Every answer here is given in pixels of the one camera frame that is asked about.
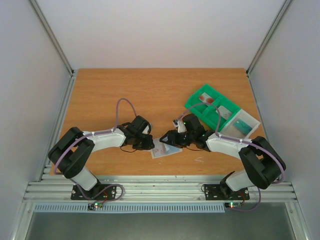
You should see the grey slotted cable duct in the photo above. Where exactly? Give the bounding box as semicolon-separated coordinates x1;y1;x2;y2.
33;202;225;214

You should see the teal card in tray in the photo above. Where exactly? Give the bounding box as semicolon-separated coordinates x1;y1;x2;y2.
233;118;253;135

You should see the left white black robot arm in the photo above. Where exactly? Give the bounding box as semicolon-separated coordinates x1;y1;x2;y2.
48;115;155;199

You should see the right aluminium frame post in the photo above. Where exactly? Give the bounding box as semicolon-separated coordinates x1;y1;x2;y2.
245;0;293;76

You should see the left aluminium frame post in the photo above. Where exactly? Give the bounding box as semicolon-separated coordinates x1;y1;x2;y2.
27;0;76;77

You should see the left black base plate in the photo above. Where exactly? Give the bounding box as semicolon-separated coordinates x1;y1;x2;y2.
70;184;117;201

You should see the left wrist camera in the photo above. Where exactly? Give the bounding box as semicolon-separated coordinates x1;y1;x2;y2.
142;123;152;135

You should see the beige card holder wallet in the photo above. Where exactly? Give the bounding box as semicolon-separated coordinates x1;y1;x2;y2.
150;138;183;159

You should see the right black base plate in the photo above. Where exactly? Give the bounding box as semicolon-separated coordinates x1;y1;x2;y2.
201;184;250;201

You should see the aluminium frame post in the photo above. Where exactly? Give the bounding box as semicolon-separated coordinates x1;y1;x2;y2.
245;0;293;76
27;0;76;77

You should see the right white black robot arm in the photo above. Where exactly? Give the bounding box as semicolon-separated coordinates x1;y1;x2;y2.
159;113;286;199

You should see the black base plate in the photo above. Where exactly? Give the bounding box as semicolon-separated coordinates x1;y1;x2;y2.
70;184;117;201
201;184;250;201

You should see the left small circuit board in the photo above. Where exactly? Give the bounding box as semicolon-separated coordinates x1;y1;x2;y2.
87;202;104;211

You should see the green plastic sorting tray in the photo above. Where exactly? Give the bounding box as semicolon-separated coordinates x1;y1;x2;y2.
184;84;241;132

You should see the aluminium rail frame front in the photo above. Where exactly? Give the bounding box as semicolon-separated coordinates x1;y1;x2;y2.
22;174;298;203

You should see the right small circuit board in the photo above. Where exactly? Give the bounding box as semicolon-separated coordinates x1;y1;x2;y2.
224;201;245;209

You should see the small circuit board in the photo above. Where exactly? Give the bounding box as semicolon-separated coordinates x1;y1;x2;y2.
224;201;245;209
87;202;104;211

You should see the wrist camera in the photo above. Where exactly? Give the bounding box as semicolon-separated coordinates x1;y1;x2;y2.
142;123;152;135
173;119;187;133

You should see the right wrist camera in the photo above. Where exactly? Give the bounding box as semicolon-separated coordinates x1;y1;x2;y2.
173;119;187;133

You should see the grey card in tray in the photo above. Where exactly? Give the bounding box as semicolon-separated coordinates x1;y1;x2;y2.
218;105;233;120

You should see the red white card in tray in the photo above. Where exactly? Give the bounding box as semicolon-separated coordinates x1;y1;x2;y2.
198;92;214;104

